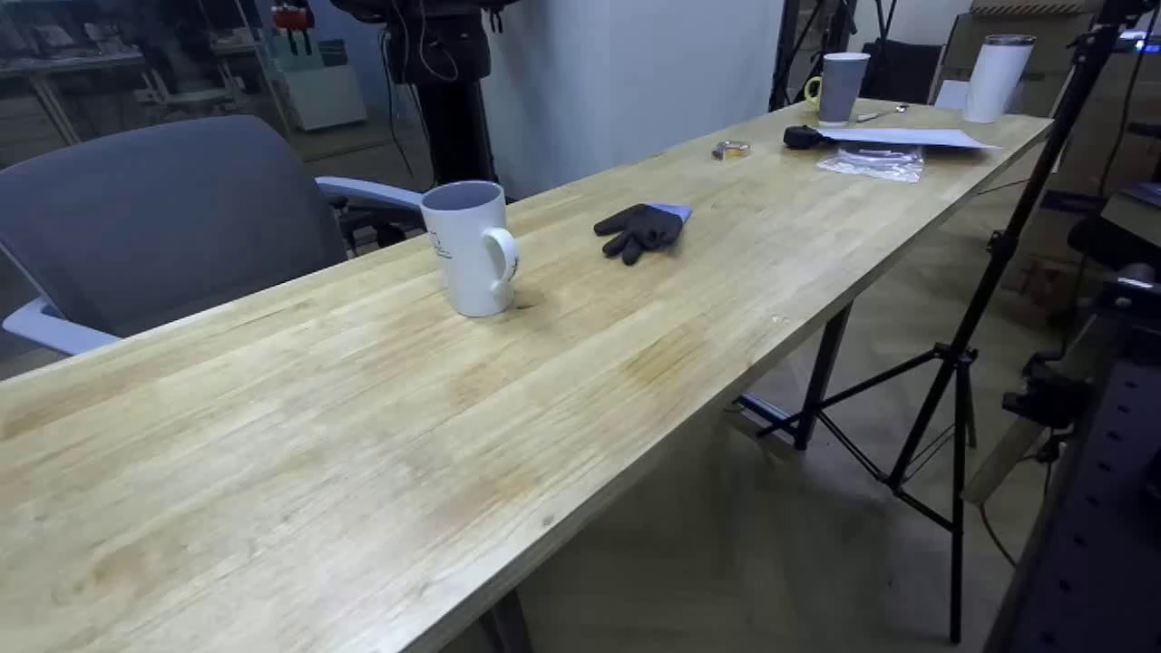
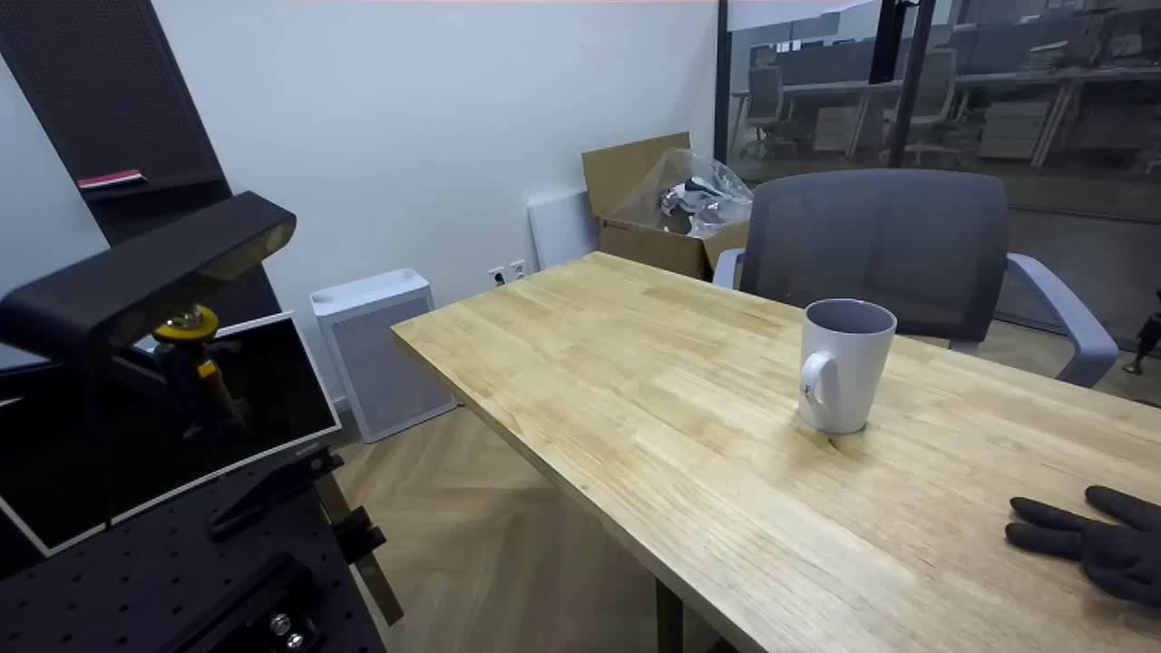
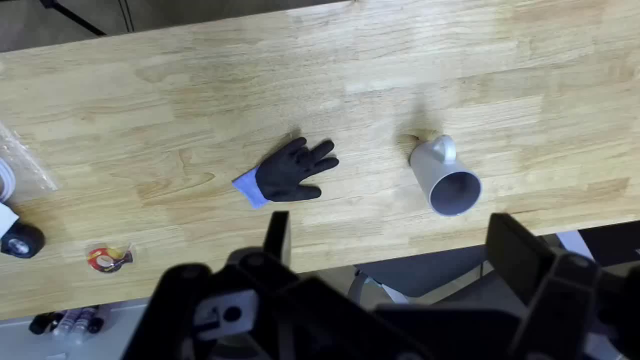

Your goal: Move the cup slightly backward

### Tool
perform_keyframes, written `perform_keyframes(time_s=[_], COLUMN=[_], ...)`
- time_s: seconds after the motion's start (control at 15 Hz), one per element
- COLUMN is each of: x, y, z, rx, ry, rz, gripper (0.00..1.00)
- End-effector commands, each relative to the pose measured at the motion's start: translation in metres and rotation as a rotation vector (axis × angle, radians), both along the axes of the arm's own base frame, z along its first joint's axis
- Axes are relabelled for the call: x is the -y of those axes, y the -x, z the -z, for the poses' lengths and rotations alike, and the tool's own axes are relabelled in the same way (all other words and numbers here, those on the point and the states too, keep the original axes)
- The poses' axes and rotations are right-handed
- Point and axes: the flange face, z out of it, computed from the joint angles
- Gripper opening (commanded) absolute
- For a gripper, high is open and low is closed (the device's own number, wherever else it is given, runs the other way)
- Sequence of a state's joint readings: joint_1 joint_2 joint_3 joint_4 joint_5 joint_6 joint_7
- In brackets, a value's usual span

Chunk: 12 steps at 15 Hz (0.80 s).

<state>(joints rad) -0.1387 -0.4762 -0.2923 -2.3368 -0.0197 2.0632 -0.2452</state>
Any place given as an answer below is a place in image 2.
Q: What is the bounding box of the black gloved hand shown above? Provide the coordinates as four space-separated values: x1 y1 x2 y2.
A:
1005 486 1161 611

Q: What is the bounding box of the white ceramic mug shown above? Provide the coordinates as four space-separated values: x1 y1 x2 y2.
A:
800 298 898 437

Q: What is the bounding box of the grey office chair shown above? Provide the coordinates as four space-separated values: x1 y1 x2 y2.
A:
712 168 1117 385

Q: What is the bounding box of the clear plastic bag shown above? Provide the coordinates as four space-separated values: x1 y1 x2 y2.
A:
641 148 756 241

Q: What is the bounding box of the brown cardboard box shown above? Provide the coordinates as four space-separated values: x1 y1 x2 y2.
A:
580 136 750 278

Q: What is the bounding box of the white flat board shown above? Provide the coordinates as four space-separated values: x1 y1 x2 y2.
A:
525 188 595 267

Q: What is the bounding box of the white air purifier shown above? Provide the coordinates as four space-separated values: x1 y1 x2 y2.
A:
308 267 454 440

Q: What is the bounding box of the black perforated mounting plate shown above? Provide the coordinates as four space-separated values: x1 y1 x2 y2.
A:
0 461 385 653

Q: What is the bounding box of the white framed black panel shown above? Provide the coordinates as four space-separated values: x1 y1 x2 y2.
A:
0 311 337 556

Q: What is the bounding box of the yellow black camera mount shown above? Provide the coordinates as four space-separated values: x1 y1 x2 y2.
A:
154 305 250 440

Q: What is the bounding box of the black stereo camera bar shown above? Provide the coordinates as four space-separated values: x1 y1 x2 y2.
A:
0 194 297 360

